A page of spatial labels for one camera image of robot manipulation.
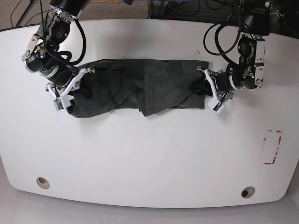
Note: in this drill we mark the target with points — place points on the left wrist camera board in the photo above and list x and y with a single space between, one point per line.
218 108

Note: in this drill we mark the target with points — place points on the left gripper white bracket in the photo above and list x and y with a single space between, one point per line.
217 97

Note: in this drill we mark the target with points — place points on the right table grommet hole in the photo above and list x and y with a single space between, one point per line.
248 192

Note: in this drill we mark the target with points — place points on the dark grey t-shirt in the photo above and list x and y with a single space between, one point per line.
150 86

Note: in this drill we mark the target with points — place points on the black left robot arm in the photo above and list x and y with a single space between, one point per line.
246 56

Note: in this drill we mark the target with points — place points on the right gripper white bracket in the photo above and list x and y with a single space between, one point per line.
72 84

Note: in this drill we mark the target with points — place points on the red tape marking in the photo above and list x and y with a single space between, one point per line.
270 146

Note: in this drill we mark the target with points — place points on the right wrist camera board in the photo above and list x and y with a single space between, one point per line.
58 105

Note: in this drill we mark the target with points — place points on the left table grommet hole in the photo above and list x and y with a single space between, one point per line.
42 183

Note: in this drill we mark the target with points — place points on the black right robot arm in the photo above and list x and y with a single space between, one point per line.
43 55

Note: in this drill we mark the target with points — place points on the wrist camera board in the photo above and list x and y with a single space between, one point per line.
218 108
58 105

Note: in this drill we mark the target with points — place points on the table grommet hole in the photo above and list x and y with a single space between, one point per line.
42 183
248 192

